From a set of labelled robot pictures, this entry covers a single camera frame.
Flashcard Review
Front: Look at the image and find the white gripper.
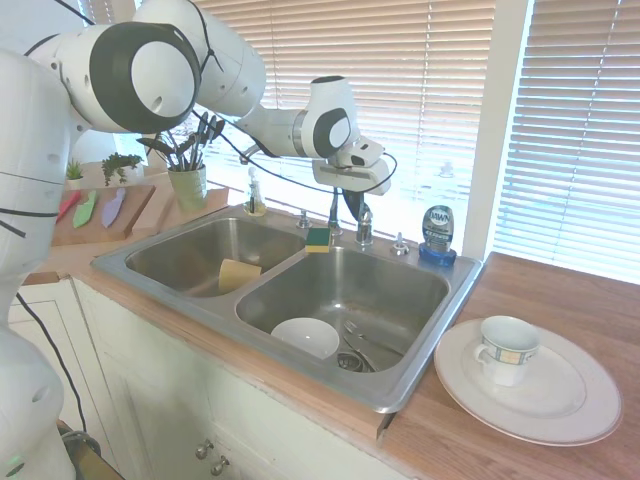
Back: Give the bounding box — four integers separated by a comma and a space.
312, 157, 393, 222

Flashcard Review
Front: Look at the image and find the chrome faucet lever handle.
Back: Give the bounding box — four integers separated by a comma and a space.
354, 201, 376, 247

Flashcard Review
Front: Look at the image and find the chrome sink faucet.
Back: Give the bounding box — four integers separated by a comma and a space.
326, 190, 345, 237

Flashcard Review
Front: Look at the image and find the yellow green sponge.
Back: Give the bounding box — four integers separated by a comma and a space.
304, 226, 333, 256

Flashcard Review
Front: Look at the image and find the stainless steel double sink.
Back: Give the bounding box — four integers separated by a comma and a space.
90, 203, 486, 416

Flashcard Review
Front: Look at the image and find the blue Dawn dish soap bottle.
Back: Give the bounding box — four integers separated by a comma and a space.
418, 204, 459, 268

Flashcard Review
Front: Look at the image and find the clear glass soap bottle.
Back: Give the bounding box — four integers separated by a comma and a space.
245, 166, 266, 214

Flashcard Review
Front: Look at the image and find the metal fork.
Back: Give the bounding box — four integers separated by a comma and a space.
342, 320, 402, 357

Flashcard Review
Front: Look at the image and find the wide white window blind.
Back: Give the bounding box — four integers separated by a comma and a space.
192, 0, 497, 242

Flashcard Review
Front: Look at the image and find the white bowl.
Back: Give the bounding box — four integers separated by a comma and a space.
270, 316, 342, 361

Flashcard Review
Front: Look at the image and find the black cooking utensil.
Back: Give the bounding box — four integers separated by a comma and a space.
192, 115, 212, 170
203, 116, 227, 168

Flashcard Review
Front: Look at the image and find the round metal drain strainer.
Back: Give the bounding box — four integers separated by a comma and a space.
335, 350, 377, 374

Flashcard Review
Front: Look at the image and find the green utensil holder cup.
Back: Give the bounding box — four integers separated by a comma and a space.
166, 164, 208, 214

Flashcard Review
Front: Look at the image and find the black slotted spatula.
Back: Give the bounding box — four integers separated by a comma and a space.
137, 133, 177, 169

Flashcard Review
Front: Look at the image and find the wooden knife block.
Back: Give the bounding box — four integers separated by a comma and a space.
50, 184, 158, 248

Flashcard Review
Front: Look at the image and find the white patterned teacup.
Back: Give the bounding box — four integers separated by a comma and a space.
471, 314, 543, 388

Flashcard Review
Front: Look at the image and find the leafy potted plant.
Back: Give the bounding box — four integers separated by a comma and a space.
100, 151, 146, 188

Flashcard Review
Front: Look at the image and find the purple plastic knife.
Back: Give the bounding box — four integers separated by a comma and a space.
100, 187, 128, 227

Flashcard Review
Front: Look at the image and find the narrow white window blind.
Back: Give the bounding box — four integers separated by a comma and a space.
492, 0, 640, 287

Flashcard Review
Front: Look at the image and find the white kitchen cabinet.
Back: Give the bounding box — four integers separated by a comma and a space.
9, 276, 404, 480

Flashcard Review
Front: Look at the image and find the green plastic knife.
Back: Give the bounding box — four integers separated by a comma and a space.
72, 189, 99, 230

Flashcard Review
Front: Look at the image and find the small spiky potted plant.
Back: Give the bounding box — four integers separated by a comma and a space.
64, 158, 86, 192

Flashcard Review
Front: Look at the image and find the red plastic knife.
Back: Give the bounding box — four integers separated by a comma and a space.
55, 191, 83, 222

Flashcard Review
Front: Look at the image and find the large white plate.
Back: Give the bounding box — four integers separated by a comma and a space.
433, 316, 624, 448

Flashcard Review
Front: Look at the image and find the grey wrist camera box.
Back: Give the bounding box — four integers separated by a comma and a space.
335, 139, 387, 169

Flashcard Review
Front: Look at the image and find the black power cable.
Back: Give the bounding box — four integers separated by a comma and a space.
14, 292, 89, 434

